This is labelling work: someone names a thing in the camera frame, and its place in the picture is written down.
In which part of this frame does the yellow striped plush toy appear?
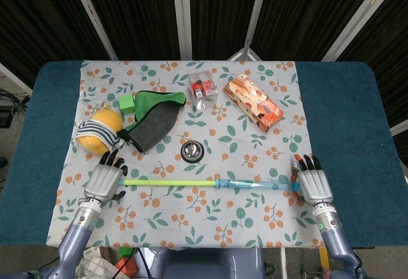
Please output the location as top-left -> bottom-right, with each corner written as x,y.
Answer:
71,102 -> 125,156

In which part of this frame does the white checked paper bag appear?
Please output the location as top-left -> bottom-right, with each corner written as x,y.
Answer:
75,247 -> 120,279

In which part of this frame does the blue felt table cover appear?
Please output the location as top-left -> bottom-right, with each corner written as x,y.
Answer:
0,61 -> 408,248

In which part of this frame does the green grey fabric pouch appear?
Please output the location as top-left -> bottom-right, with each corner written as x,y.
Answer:
116,90 -> 187,153

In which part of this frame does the orange snack box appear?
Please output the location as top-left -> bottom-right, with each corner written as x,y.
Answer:
222,73 -> 285,132

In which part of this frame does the grey tripod stand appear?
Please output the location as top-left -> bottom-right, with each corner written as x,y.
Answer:
228,36 -> 264,62

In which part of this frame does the telescopic blue green stick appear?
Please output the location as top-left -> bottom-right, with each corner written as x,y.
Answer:
119,178 -> 302,192

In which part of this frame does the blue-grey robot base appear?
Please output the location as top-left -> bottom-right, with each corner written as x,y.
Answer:
152,247 -> 265,279

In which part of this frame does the floral printed tablecloth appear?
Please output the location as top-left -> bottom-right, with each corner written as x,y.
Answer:
46,59 -> 329,250

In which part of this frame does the black cable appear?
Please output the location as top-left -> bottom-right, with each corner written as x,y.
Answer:
116,247 -> 150,279

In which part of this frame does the orange block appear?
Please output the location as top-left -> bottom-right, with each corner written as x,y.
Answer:
114,257 -> 138,276

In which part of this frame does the black electronic device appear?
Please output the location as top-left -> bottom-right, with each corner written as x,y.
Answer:
0,105 -> 13,127

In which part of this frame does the green cube block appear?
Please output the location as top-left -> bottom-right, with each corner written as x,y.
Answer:
118,94 -> 136,115

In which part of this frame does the clear box with red items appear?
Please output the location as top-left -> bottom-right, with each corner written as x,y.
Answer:
188,71 -> 219,111

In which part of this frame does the right silver orange-tipped robot hand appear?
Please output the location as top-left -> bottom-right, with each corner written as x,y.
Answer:
289,154 -> 334,205

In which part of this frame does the yellow strap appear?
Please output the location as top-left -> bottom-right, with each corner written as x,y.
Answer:
319,247 -> 329,270

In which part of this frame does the small round metal tin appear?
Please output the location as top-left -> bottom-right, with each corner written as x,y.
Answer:
180,141 -> 205,164

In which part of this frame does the green plastic block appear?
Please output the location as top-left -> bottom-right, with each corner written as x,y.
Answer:
118,246 -> 136,259

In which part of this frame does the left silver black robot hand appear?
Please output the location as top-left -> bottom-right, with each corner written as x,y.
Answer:
83,149 -> 128,204

